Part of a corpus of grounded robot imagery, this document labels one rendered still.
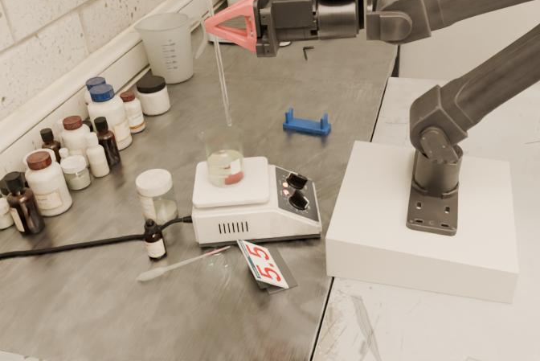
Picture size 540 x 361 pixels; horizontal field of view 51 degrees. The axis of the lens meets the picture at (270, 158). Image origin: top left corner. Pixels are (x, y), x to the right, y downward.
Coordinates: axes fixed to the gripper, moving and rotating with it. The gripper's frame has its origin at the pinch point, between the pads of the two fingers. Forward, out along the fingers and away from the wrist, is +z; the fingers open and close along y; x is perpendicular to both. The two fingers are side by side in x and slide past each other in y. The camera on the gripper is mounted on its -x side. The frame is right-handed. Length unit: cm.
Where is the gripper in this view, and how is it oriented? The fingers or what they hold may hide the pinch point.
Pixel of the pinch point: (211, 25)
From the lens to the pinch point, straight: 79.3
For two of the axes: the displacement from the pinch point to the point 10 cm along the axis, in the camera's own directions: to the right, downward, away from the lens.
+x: 1.1, 8.4, 5.3
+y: -1.3, 5.4, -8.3
